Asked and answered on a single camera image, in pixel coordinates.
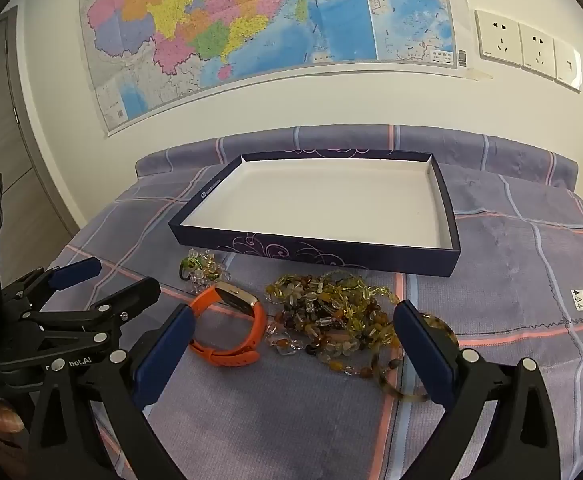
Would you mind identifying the tortoiseshell bangle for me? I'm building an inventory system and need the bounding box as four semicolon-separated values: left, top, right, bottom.
371;312;457;403

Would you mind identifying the grey door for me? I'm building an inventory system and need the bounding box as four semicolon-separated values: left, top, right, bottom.
0;7;80;251

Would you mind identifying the dark blue cardboard box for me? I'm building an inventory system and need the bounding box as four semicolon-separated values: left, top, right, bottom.
168;150;461;278

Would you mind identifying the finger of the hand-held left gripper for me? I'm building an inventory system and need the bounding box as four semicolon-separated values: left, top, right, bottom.
0;256;103;318
19;277;162;361

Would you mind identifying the white wall socket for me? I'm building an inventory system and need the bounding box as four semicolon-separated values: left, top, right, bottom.
554;39;583;92
519;22;557;80
474;9;525;63

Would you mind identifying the orange smartwatch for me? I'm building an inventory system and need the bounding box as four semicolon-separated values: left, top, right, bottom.
188;281;268;368

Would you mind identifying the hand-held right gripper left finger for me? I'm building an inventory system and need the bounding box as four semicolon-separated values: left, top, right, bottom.
26;302;197;480

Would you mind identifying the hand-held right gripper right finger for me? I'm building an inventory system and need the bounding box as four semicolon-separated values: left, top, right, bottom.
394;300;562;480

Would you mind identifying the clear crystal bead bracelet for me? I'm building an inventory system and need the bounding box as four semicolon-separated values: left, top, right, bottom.
189;249;232;294

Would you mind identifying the green ring with black band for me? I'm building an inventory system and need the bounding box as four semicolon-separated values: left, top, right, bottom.
176;256;206;282

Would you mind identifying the colourful wall map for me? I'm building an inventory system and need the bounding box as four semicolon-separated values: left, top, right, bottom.
78;0;492;137

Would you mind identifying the multicoloured stone bead bracelet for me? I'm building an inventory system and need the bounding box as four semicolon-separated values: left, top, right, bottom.
266;300;403;377

